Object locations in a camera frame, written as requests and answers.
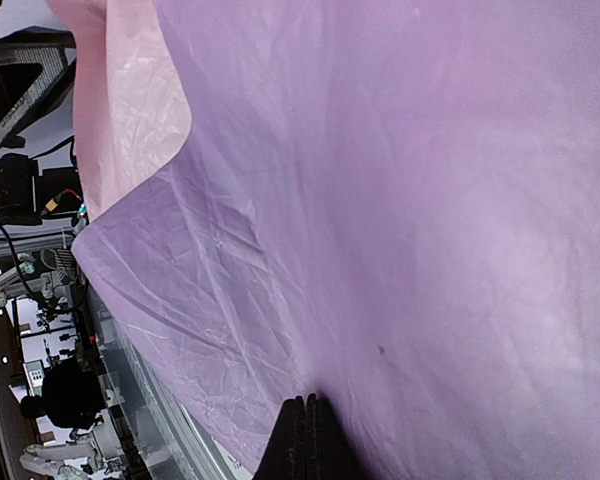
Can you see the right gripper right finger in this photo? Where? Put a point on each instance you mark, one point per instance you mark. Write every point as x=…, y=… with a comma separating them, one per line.
x=329, y=455

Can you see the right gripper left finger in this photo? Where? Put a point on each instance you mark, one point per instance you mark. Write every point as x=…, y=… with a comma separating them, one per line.
x=284, y=455

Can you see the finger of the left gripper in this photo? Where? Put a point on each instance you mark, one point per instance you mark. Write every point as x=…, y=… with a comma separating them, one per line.
x=34, y=80

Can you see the pink wrapping paper sheet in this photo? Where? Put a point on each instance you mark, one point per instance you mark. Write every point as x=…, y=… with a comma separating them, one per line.
x=395, y=204

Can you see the person in background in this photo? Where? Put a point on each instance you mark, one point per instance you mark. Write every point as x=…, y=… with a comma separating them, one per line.
x=70, y=397

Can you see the front aluminium rail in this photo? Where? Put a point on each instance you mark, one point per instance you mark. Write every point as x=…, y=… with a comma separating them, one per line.
x=143, y=433

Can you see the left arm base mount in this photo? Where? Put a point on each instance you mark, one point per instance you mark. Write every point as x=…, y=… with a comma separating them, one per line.
x=30, y=196

